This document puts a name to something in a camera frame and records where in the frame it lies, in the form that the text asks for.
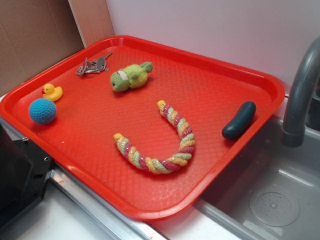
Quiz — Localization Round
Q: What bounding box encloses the blue crocheted ball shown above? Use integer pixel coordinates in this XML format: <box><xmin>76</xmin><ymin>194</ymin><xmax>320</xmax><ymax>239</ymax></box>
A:
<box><xmin>28</xmin><ymin>98</ymin><xmax>57</xmax><ymax>125</ymax></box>

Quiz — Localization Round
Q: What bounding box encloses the dark green toy cucumber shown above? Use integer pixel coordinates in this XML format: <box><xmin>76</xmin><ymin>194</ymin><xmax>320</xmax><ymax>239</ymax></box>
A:
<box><xmin>222</xmin><ymin>101</ymin><xmax>257</xmax><ymax>141</ymax></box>

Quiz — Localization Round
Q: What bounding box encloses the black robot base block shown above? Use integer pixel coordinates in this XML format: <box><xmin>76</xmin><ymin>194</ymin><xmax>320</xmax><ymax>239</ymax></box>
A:
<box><xmin>0</xmin><ymin>126</ymin><xmax>52</xmax><ymax>230</ymax></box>

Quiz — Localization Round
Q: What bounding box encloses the green plush turtle toy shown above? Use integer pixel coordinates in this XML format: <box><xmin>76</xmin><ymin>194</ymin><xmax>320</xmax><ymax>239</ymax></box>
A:
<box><xmin>110</xmin><ymin>61</ymin><xmax>154</xmax><ymax>92</ymax></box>

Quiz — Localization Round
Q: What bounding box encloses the red plastic tray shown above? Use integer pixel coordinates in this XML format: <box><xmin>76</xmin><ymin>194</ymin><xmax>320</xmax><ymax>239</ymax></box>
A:
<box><xmin>0</xmin><ymin>36</ymin><xmax>285</xmax><ymax>221</ymax></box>

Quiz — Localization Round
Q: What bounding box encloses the grey plastic toy sink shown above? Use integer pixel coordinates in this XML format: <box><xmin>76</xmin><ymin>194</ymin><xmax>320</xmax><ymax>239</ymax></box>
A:
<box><xmin>194</xmin><ymin>105</ymin><xmax>320</xmax><ymax>240</ymax></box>

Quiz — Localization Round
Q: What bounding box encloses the grey toy faucet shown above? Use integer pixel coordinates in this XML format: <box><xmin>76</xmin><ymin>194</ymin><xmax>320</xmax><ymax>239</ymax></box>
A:
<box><xmin>281</xmin><ymin>38</ymin><xmax>320</xmax><ymax>148</ymax></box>

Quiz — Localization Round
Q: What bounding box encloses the multicolored twisted rope toy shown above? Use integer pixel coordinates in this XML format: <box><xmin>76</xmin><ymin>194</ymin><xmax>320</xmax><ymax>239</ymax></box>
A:
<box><xmin>113</xmin><ymin>100</ymin><xmax>196</xmax><ymax>175</ymax></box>

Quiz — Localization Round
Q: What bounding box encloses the bunch of silver keys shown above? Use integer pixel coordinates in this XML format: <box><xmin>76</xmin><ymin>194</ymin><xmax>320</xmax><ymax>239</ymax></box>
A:
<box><xmin>76</xmin><ymin>52</ymin><xmax>113</xmax><ymax>76</ymax></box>

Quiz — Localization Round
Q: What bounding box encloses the yellow rubber duck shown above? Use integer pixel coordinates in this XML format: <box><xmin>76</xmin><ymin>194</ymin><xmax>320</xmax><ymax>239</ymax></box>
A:
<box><xmin>41</xmin><ymin>83</ymin><xmax>63</xmax><ymax>102</ymax></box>

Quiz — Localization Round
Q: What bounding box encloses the brown cardboard panel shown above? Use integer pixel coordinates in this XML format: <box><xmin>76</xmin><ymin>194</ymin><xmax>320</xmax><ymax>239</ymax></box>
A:
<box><xmin>0</xmin><ymin>0</ymin><xmax>114</xmax><ymax>96</ymax></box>

